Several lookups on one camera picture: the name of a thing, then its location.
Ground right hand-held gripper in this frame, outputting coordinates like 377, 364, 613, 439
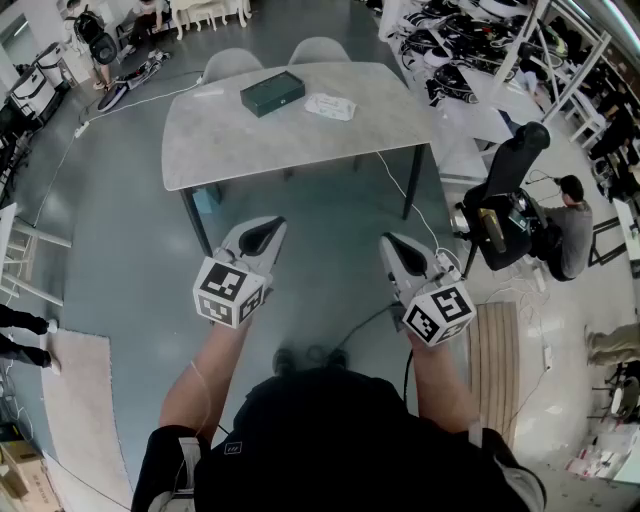
378, 232, 476, 347

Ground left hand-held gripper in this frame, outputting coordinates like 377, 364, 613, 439
192, 215, 289, 330

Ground white wet wipe pack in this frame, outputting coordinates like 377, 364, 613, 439
303, 92, 358, 121

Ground person's right forearm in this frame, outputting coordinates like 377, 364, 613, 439
405, 332, 481, 434

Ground person's left forearm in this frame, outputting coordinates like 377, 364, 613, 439
158, 312, 254, 444

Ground small teal box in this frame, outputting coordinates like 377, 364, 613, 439
192, 184, 222, 216

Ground black table leg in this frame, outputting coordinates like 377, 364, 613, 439
402, 143, 427, 221
179, 187, 214, 257

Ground black office chair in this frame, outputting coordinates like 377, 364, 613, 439
452, 121, 551, 281

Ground person's right shoe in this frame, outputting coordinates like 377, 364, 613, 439
324, 347, 351, 372

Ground person's shoe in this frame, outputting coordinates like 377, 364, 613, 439
324, 347, 351, 372
272, 347, 297, 374

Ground person's left shoe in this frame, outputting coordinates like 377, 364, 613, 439
272, 347, 297, 374

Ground wooden slat board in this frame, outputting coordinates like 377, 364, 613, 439
467, 301, 521, 449

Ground dark green flat box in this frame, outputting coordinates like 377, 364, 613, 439
239, 69, 307, 119

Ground grey shell chair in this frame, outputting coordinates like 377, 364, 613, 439
202, 47, 265, 86
288, 36, 352, 66

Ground person's black shirt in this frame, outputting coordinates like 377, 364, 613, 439
132, 367, 549, 512

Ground black scooter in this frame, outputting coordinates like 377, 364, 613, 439
97, 49, 171, 112

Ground white carved bench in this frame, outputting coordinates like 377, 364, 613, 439
169, 0, 254, 41

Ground pile of black white gear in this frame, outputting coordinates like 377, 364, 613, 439
399, 0, 571, 109

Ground white step stool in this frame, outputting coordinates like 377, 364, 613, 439
0, 202, 74, 307

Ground beige rug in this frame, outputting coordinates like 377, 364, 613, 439
40, 329, 134, 509

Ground white storage bins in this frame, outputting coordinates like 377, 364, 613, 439
8, 42, 71, 117

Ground stack of white red boxes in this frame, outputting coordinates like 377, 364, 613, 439
564, 424, 640, 485

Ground cardboard box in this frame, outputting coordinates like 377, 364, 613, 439
0, 439, 64, 512

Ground black cable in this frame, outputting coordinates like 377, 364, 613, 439
333, 303, 417, 404

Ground thin white wire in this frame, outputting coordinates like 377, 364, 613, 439
172, 360, 210, 501

